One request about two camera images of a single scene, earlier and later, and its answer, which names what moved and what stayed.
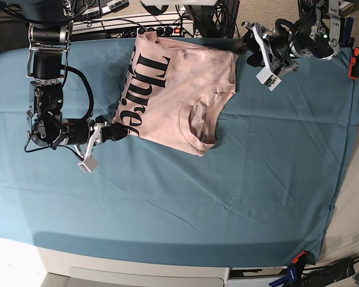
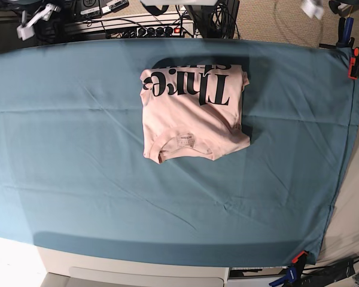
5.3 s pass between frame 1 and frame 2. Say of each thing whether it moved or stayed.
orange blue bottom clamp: stayed
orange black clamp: stayed
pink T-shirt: moved
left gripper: moved
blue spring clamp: stayed
